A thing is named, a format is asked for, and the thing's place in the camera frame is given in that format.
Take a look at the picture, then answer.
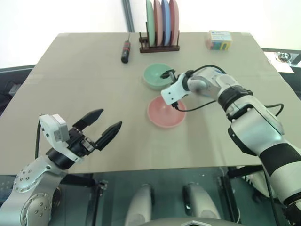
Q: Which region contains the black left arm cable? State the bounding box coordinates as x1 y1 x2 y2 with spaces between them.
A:
35 119 42 161

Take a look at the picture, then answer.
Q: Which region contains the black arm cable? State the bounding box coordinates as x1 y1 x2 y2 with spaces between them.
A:
35 119 42 161
171 65 284 116

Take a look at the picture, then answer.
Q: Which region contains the grey aluminium profile post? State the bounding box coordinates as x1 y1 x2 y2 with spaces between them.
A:
121 0 135 33

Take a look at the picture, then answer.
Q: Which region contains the green bowl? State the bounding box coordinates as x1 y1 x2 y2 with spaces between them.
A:
143 63 175 91

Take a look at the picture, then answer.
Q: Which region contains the silver robot chest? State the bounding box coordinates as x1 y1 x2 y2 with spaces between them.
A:
143 217 224 226

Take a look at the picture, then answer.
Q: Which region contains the pink plate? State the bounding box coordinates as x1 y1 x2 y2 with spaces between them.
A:
153 0 164 47

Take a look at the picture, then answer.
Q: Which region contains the pink bowl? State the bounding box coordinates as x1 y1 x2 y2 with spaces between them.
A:
147 96 187 129

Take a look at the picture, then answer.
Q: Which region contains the green plate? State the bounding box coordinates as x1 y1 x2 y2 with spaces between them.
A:
145 0 156 47

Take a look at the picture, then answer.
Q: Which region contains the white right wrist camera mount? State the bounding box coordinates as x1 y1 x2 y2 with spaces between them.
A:
160 73 191 105

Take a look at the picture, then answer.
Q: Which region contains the white paper sheet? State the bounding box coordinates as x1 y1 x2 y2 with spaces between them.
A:
267 52 295 74

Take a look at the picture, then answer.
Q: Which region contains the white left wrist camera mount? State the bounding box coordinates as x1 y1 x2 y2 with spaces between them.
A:
39 113 84 163

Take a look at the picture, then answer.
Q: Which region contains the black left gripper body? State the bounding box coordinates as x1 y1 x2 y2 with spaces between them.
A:
67 126 97 158

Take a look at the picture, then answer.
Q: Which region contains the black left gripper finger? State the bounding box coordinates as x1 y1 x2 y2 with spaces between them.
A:
95 121 123 152
72 108 104 130

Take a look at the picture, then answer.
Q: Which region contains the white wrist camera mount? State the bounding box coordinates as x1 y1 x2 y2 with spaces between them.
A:
160 73 191 105
39 113 84 163

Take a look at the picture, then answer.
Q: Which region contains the blue plate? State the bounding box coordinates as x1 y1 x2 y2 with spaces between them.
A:
161 0 172 47

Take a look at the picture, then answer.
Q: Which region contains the dark wooden plate rack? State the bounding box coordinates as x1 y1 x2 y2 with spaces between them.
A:
138 30 181 54

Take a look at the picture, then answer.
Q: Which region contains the red plate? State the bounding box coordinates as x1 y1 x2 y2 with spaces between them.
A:
169 0 181 46

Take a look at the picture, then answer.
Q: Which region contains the clear box of coloured items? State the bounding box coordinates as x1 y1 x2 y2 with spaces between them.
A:
204 30 234 51

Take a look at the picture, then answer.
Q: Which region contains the black red screwdriver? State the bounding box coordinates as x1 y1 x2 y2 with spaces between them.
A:
120 32 132 64

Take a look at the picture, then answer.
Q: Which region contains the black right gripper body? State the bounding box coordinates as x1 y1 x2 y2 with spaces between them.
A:
170 69 181 83

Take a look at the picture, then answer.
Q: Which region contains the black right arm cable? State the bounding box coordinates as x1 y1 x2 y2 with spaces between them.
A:
171 65 284 116

